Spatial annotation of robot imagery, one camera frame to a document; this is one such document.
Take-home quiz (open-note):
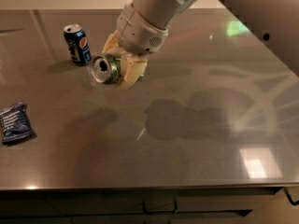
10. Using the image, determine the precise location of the black cabinet handle right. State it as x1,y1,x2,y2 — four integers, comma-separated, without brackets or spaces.
284,188,299,206

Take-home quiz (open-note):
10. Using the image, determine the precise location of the blue Pepsi can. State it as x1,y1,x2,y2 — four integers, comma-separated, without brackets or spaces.
64,24,92,66

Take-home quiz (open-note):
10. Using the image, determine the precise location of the black drawer handle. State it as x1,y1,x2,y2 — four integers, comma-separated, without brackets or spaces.
142,199,178,215

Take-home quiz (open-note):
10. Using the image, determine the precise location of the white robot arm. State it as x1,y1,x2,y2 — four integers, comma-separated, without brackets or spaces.
103,0,299,89

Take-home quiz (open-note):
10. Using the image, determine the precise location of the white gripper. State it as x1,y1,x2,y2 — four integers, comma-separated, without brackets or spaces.
102,3,168,90

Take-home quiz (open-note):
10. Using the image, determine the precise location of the green soda can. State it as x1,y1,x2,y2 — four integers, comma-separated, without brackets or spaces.
91,53,121,85

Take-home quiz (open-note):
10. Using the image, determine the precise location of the dark blue snack packet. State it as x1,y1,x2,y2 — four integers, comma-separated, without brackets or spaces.
0,101,34,145

